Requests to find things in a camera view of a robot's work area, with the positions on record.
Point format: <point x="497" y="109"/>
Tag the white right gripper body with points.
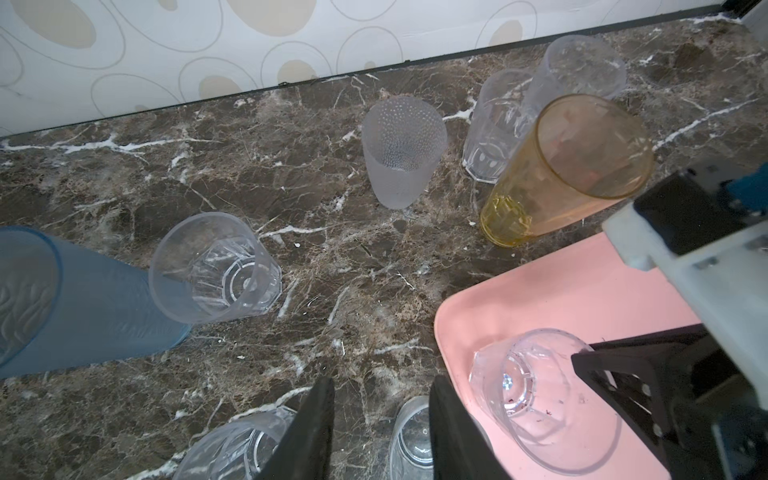
<point x="696" y="395"/>

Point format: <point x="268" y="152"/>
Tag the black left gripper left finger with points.
<point x="306" y="448"/>

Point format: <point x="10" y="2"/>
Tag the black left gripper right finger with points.
<point x="459" y="450"/>

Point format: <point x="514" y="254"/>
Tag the clear small round glass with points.
<point x="410" y="455"/>

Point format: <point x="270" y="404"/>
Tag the clear ribbed small glass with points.
<point x="239" y="449"/>

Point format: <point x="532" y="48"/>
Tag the pink plastic tray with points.
<point x="584" y="289"/>

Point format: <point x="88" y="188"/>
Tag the clear wide faceted tumbler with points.
<point x="211" y="268"/>

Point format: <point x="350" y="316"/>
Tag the clear faceted short tumbler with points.
<point x="576" y="64"/>

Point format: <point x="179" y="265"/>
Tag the yellow translucent tall glass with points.
<point x="582" y="155"/>

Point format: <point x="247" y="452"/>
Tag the blue translucent tall cup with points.
<point x="64" y="306"/>

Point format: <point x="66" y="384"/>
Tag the frosted dotted tumbler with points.
<point x="403" y="141"/>

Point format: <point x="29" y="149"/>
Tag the clear tall faceted glass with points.
<point x="499" y="123"/>

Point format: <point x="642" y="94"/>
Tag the black corner frame post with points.
<point x="739" y="8"/>

